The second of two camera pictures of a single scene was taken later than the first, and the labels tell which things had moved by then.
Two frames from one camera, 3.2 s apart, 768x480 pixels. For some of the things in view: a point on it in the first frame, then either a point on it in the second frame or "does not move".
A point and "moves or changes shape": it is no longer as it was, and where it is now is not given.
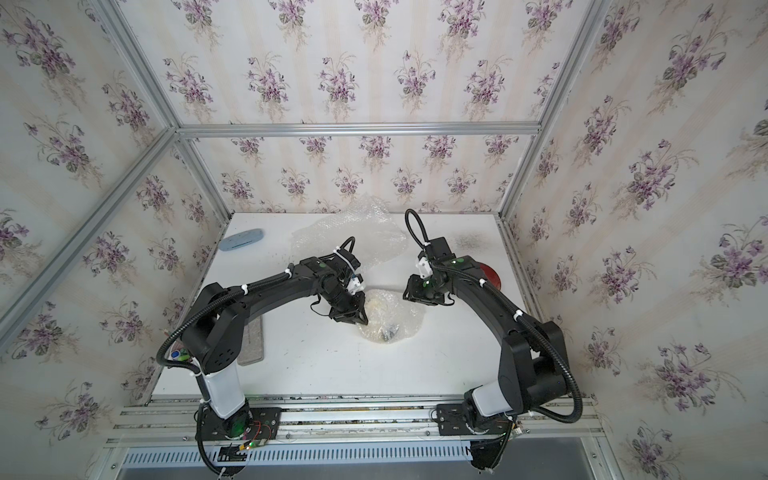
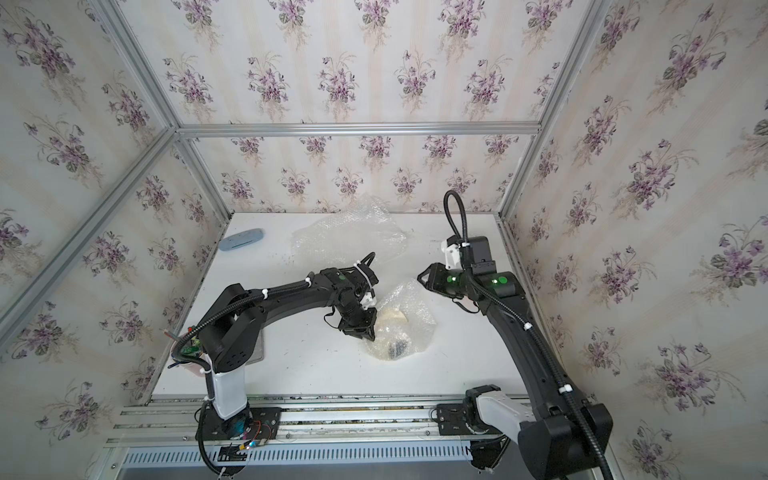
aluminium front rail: x=544 y=421 does not move
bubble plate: x=391 y=317 moves or changes shape
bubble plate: x=375 y=238 does not move
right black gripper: x=415 y=293 to x=436 y=281
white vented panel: x=390 y=455 does not move
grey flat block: x=252 y=350 does not move
